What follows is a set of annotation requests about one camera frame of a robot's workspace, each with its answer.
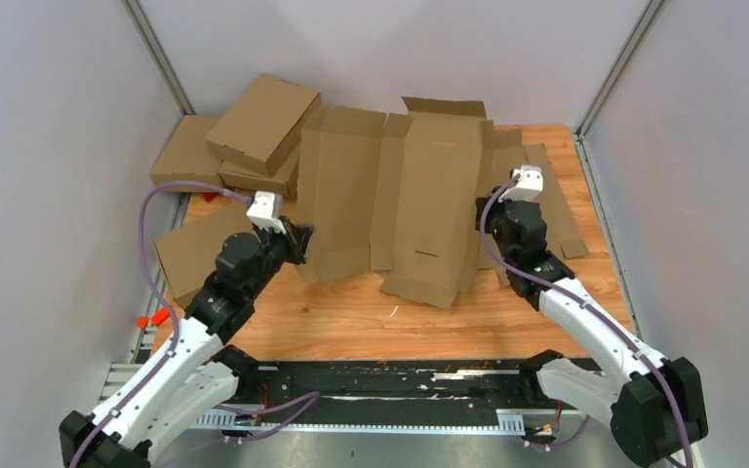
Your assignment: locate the cardboard box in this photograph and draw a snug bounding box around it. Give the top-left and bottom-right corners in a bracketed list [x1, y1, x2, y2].
[206, 116, 305, 198]
[296, 97, 495, 308]
[153, 202, 254, 309]
[205, 73, 322, 176]
[149, 115, 224, 188]

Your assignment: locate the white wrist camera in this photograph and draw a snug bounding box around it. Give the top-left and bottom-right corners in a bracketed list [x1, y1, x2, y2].
[500, 165, 544, 202]
[246, 191, 285, 233]

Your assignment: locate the left aluminium corner post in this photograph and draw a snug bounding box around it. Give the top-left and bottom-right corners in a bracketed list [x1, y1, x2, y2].
[121, 0, 195, 115]

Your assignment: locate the right aluminium corner post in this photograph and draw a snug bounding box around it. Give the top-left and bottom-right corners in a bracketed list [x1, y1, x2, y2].
[576, 0, 667, 138]

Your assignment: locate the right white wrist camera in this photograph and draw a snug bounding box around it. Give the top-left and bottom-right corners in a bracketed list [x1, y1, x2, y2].
[500, 165, 544, 202]

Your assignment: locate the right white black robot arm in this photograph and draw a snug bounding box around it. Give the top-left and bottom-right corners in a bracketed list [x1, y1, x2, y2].
[475, 186, 709, 467]

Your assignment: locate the orange plastic clip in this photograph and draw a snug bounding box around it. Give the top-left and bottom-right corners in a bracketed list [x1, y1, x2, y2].
[136, 307, 171, 329]

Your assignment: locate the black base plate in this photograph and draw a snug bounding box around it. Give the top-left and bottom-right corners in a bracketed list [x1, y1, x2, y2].
[229, 359, 578, 429]

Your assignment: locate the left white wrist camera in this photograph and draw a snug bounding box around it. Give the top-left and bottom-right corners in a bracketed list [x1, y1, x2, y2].
[246, 191, 285, 233]

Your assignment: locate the aluminium slotted rail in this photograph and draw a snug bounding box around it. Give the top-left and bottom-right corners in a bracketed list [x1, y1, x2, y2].
[99, 363, 527, 437]

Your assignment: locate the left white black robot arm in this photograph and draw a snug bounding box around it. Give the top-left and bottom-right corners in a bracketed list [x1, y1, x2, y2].
[59, 215, 315, 467]

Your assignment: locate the flat cardboard sheet underneath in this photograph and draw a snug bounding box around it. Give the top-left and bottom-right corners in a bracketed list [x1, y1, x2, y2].
[490, 129, 589, 260]

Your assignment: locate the aluminium corner post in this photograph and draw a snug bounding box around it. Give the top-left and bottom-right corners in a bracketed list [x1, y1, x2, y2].
[121, 0, 195, 115]
[576, 0, 667, 138]

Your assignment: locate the red object under boxes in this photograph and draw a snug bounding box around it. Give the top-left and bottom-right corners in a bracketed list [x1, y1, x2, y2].
[200, 192, 217, 203]

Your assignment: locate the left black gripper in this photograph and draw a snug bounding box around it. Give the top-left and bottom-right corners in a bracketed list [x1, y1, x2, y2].
[246, 214, 316, 299]

